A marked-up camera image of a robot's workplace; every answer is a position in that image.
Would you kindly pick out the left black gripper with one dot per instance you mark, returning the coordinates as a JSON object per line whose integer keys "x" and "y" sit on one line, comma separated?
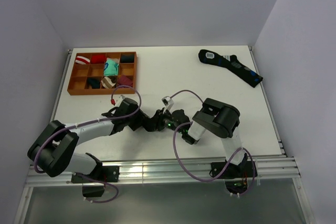
{"x": 133, "y": 126}

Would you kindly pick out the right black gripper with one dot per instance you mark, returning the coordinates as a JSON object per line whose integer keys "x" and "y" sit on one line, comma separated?
{"x": 166, "y": 114}

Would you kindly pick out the black white-striped sock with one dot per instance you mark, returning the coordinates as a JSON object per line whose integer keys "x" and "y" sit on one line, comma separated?
{"x": 155, "y": 123}

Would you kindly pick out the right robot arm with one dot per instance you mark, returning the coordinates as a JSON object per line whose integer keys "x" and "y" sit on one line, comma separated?
{"x": 218, "y": 118}

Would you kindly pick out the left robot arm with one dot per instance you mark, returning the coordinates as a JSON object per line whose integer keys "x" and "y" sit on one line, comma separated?
{"x": 54, "y": 150}

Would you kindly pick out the maroon purple rolled sock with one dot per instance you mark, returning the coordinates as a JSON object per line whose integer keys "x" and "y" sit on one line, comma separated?
{"x": 125, "y": 80}

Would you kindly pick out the beige brown rolled sock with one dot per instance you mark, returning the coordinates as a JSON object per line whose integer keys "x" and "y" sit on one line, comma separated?
{"x": 109, "y": 82}

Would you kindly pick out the dark teal rolled sock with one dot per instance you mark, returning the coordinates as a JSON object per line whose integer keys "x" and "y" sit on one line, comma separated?
{"x": 93, "y": 83}

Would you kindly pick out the orange compartment tray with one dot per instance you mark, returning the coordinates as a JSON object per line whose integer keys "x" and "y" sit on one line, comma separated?
{"x": 100, "y": 73}

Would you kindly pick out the dark navy rolled sock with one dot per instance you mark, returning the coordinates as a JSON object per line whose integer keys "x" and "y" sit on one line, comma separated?
{"x": 127, "y": 58}

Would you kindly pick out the red white striped rolled sock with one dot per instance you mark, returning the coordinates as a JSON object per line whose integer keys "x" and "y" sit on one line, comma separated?
{"x": 81, "y": 60}

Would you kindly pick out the black blue patterned sock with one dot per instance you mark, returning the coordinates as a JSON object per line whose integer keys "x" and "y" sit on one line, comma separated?
{"x": 231, "y": 63}

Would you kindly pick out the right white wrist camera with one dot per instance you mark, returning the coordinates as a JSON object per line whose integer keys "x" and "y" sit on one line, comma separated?
{"x": 168, "y": 103}

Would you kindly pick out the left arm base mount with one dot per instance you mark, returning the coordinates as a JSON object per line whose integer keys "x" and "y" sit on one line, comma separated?
{"x": 96, "y": 184}

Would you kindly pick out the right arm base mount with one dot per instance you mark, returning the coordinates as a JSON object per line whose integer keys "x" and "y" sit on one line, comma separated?
{"x": 246, "y": 170}

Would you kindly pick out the aluminium front rail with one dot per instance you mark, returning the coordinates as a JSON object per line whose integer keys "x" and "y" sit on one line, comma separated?
{"x": 169, "y": 171}

